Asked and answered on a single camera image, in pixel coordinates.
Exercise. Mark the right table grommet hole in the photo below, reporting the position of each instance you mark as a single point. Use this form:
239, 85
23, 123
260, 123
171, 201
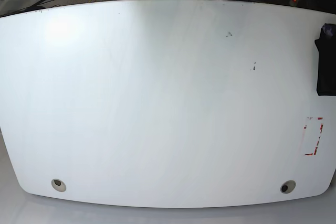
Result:
288, 186

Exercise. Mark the red tape rectangle marker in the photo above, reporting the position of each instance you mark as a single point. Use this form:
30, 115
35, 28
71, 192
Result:
311, 136

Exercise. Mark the left table grommet hole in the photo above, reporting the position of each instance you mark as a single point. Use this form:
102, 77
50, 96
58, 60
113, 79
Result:
58, 185

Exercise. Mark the black printed T-shirt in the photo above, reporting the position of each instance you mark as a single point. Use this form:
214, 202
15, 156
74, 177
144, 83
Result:
325, 45

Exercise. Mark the table grommet hole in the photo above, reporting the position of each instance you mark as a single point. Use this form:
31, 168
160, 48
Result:
58, 185
288, 186

